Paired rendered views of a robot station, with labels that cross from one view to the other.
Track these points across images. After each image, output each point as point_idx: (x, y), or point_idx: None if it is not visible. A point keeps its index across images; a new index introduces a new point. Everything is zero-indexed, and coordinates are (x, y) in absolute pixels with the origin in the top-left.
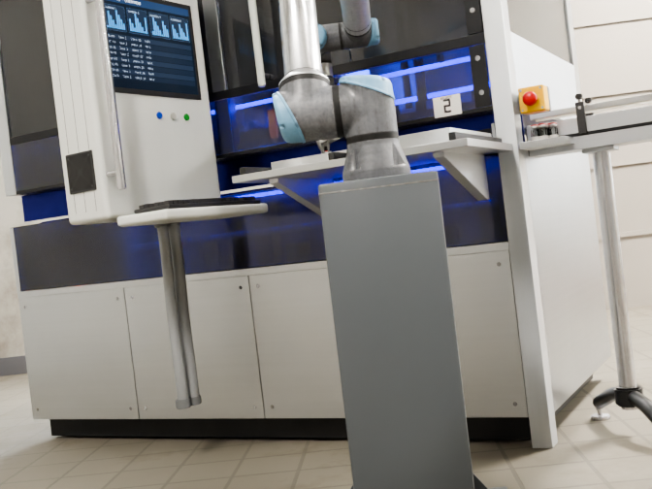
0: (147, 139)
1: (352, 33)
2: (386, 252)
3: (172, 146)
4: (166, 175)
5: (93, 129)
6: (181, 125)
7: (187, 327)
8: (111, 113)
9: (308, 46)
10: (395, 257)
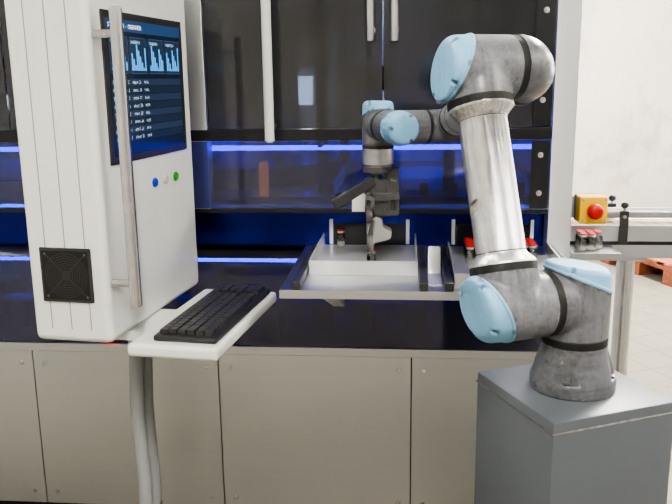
0: (145, 218)
1: (452, 133)
2: (612, 497)
3: (163, 220)
4: (159, 259)
5: (95, 222)
6: (171, 188)
7: (153, 426)
8: (128, 205)
9: (517, 216)
10: (619, 501)
